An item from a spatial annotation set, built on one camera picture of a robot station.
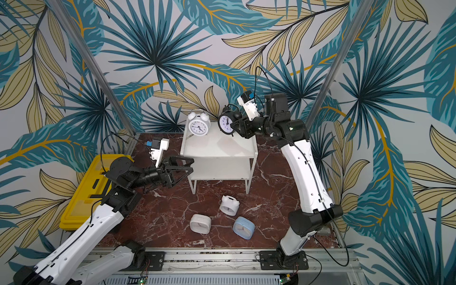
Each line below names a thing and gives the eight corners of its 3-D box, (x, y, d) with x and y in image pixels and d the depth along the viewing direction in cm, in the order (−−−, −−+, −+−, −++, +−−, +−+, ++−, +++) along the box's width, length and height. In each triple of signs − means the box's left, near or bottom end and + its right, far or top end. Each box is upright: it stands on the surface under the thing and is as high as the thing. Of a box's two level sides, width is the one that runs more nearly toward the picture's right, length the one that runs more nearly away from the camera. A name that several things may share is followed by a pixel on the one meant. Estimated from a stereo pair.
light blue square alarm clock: (231, 232, 83) (231, 226, 76) (235, 220, 87) (236, 214, 79) (250, 241, 81) (253, 236, 74) (254, 229, 84) (257, 223, 77)
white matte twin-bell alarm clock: (219, 210, 90) (219, 202, 81) (224, 201, 92) (224, 193, 84) (234, 218, 87) (235, 210, 79) (239, 209, 90) (240, 200, 82)
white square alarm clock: (191, 231, 83) (188, 225, 76) (194, 218, 87) (192, 212, 80) (209, 234, 82) (208, 229, 76) (212, 222, 86) (211, 216, 79)
